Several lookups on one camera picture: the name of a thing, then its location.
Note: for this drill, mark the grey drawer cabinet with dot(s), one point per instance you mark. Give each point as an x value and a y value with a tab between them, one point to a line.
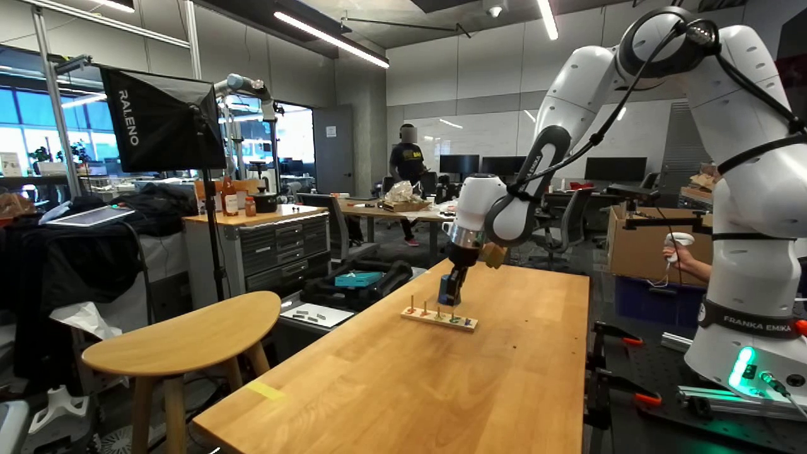
277	250

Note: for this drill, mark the person in black shirt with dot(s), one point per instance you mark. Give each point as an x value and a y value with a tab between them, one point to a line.
407	158

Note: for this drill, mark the cardboard box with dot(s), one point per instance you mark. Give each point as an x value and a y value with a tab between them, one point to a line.
638	244

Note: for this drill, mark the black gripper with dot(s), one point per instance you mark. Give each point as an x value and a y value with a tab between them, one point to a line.
450	288

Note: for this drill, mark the round wooden side table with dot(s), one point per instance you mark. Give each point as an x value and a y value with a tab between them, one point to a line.
162	355

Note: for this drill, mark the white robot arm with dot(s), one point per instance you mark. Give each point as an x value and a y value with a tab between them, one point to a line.
747	338

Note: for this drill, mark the blue storage bin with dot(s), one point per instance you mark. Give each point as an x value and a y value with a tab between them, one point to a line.
667	306

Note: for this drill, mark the wooden background table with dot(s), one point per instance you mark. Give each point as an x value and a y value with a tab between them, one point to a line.
375	211

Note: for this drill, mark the wooden ring stand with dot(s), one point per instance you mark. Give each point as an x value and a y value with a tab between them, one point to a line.
435	317

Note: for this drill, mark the black bag on floor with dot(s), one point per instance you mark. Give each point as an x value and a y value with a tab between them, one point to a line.
358	283

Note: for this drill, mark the black softbox light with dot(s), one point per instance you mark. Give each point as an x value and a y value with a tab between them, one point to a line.
162	123

